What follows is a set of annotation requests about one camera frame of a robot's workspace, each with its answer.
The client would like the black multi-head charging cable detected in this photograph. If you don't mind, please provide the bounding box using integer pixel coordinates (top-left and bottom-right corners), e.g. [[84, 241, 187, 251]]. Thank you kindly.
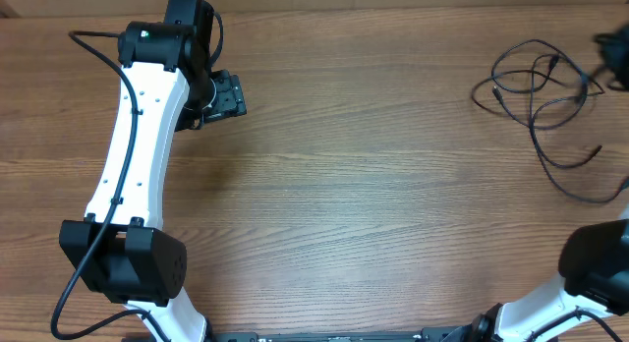
[[470, 38, 629, 205]]

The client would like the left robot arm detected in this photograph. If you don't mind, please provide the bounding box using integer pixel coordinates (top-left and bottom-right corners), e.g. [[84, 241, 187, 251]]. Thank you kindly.
[[59, 0, 247, 341]]

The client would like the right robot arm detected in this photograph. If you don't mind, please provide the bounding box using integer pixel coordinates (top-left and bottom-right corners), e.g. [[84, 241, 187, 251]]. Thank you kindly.
[[415, 26, 628, 341]]

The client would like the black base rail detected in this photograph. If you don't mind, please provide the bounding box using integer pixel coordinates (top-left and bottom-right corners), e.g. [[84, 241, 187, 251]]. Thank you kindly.
[[205, 325, 471, 342]]

